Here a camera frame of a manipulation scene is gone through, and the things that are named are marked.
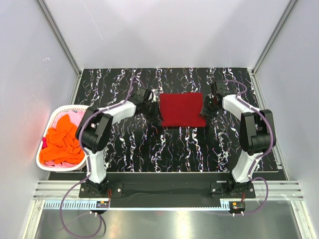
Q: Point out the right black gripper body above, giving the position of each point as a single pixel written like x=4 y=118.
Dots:
x=208 y=98

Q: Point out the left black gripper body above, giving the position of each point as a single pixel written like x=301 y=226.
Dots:
x=144 y=104

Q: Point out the red t-shirt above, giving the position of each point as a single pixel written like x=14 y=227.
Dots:
x=181 y=110

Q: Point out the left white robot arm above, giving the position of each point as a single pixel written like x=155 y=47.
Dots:
x=94 y=130

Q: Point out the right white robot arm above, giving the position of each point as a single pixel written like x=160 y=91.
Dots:
x=257 y=132

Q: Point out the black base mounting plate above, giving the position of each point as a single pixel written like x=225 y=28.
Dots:
x=215 y=185

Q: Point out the orange t-shirt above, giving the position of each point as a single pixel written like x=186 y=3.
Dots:
x=62 y=142

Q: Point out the white plastic laundry basket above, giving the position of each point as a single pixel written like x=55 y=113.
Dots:
x=63 y=152

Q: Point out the magenta garment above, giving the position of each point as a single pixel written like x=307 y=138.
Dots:
x=44 y=143

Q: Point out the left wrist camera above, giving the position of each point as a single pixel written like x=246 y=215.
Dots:
x=154 y=95

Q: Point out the slotted cable duct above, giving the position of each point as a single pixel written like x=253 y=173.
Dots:
x=117 y=205

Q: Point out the left aluminium frame post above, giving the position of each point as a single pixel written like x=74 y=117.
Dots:
x=58 y=35

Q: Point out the aluminium frame post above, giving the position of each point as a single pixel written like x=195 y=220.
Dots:
x=275 y=33
x=58 y=35

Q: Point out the right aluminium frame post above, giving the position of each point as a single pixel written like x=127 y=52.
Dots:
x=275 y=33

